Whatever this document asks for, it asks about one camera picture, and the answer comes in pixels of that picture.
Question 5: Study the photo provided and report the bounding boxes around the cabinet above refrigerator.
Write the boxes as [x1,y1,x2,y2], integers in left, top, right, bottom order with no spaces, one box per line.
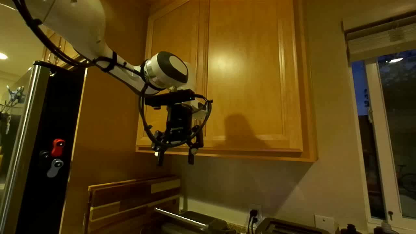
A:
[42,29,84,68]

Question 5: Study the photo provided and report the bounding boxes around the wall power outlet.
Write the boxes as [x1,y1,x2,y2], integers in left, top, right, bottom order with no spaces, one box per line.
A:
[249,210,260,227]

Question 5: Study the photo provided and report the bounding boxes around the stainless steel refrigerator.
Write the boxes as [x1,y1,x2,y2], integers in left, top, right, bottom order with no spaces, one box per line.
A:
[0,61,86,234]

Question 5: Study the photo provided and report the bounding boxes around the wooden upper cupboard frame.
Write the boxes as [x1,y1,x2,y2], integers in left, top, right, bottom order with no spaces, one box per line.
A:
[136,0,320,164]

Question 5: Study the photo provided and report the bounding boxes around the wooden cutting boards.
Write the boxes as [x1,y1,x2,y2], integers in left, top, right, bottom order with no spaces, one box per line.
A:
[85,176,181,234]

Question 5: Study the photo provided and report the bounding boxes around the kitchen window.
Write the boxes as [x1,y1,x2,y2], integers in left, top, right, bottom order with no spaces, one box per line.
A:
[351,51,416,234]

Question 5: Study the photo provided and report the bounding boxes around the white window blind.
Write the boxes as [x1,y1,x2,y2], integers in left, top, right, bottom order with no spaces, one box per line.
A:
[342,12,416,63]

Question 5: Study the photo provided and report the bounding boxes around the wooden cupboard door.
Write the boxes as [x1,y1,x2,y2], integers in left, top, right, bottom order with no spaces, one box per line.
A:
[138,0,212,152]
[206,0,303,152]

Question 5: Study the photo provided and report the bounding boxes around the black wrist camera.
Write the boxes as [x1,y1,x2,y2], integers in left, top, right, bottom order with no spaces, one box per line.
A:
[145,90,195,107]

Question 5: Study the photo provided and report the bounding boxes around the stainless steel toaster oven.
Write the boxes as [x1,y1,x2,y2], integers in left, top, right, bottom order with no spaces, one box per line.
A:
[151,208,237,234]

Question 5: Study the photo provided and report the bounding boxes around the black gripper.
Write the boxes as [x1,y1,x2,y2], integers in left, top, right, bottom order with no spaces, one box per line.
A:
[153,104,205,167]

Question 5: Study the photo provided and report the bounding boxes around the white light switch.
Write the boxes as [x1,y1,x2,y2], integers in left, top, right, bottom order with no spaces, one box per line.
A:
[315,215,336,234]

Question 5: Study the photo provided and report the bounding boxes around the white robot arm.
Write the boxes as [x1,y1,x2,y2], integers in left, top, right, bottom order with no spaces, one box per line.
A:
[12,0,212,162]

